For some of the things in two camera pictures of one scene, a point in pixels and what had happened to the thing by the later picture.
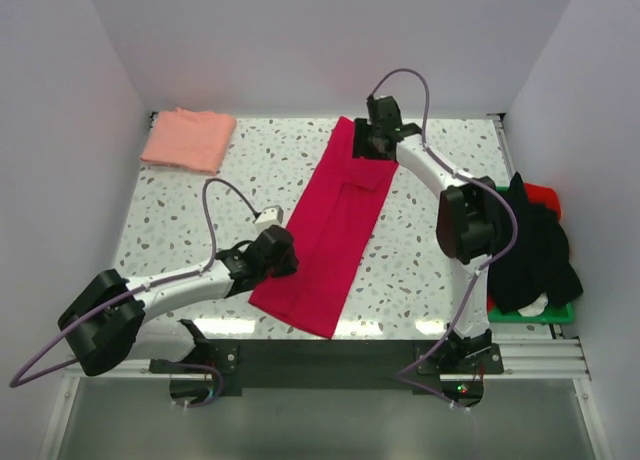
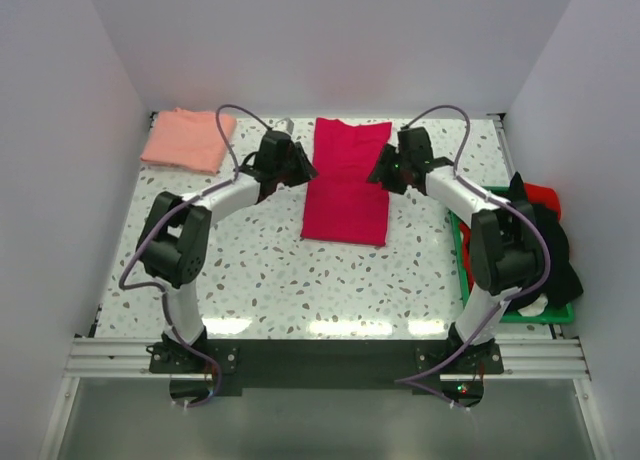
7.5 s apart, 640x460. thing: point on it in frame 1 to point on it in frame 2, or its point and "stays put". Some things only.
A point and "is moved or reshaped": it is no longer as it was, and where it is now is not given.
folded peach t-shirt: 194,141 stays put
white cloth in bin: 536,308 stays put
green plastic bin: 560,314 stays put
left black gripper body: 284,268 to 286,171
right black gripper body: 364,141 to 397,180
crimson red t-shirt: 305,280 is moved or reshaped
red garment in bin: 541,194 stays put
